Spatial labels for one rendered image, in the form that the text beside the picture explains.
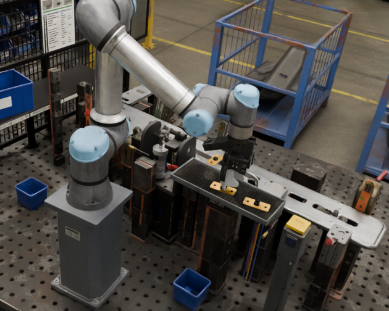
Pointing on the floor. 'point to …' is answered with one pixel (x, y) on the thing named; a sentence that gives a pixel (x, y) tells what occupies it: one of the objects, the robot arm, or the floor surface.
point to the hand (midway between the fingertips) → (223, 184)
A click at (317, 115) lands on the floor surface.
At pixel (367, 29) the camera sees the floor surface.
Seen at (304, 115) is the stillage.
